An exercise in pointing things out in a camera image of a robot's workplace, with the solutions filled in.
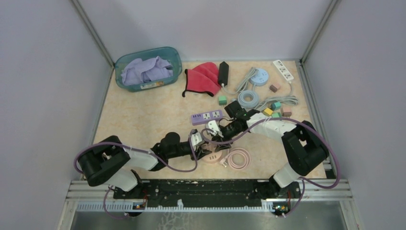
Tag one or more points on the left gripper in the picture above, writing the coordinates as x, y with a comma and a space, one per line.
203, 152

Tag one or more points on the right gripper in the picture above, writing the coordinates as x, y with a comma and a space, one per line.
219, 139

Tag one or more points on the round pink power socket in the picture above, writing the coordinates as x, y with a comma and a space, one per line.
215, 156

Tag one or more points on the purple power strip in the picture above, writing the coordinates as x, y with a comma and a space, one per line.
204, 118

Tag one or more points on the green plug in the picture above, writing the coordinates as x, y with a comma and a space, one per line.
276, 115
222, 100

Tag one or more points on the yellow USB charger plug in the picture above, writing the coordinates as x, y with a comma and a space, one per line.
267, 112

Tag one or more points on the black power strip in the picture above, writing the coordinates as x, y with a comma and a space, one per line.
223, 74

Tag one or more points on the teal plug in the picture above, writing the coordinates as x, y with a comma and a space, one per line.
275, 106

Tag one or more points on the brown-pink charger plug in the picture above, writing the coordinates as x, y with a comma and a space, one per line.
286, 111

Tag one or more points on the pink USB charger plug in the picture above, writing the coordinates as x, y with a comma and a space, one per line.
275, 87

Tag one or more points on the round blue power socket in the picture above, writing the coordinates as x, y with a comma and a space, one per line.
259, 78

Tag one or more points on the white power strip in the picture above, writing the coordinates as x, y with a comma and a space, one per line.
285, 73

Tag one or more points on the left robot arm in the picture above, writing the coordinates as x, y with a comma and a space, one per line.
112, 162

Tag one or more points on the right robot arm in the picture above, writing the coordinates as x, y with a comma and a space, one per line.
304, 147

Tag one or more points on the red microfiber cloth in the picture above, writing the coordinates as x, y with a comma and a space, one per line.
202, 79

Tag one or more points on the teal plastic bin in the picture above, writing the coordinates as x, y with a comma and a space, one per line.
168, 53

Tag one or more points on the lavender cloth in bin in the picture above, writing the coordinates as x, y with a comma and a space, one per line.
141, 71

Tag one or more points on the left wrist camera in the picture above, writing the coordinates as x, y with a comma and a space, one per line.
196, 139

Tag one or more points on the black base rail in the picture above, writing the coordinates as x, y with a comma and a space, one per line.
208, 193

